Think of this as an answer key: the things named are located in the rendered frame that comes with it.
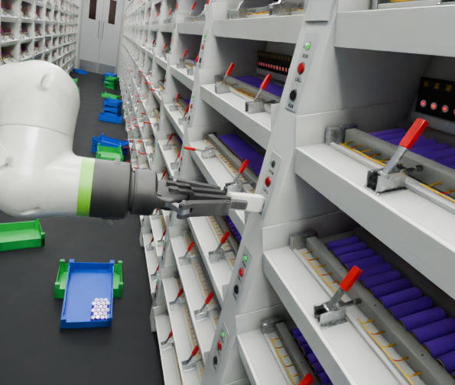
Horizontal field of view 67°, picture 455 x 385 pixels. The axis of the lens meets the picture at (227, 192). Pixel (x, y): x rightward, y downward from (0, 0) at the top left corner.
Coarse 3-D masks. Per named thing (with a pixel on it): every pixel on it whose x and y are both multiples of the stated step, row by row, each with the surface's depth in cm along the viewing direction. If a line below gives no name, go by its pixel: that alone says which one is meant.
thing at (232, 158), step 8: (208, 136) 122; (208, 144) 117; (216, 144) 113; (224, 152) 106; (232, 160) 99; (240, 160) 98; (248, 168) 92; (248, 176) 89; (256, 176) 87; (256, 184) 84
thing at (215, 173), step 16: (192, 128) 122; (208, 128) 124; (224, 128) 125; (192, 144) 121; (208, 160) 106; (224, 160) 105; (208, 176) 100; (224, 176) 94; (240, 176) 94; (240, 224) 75
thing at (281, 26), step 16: (256, 0) 111; (288, 0) 99; (304, 0) 56; (224, 16) 110; (240, 16) 94; (256, 16) 88; (272, 16) 70; (288, 16) 62; (224, 32) 100; (240, 32) 87; (256, 32) 78; (272, 32) 70; (288, 32) 63
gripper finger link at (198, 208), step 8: (192, 200) 55; (200, 200) 56; (208, 200) 57; (216, 200) 58; (224, 200) 59; (184, 208) 53; (192, 208) 55; (200, 208) 56; (208, 208) 56; (216, 208) 57; (224, 208) 58; (184, 216) 54; (192, 216) 55; (200, 216) 56
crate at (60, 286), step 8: (64, 264) 176; (120, 264) 184; (64, 272) 178; (120, 272) 184; (64, 280) 172; (120, 280) 179; (56, 288) 159; (64, 288) 160; (120, 288) 169; (56, 296) 161; (120, 296) 171
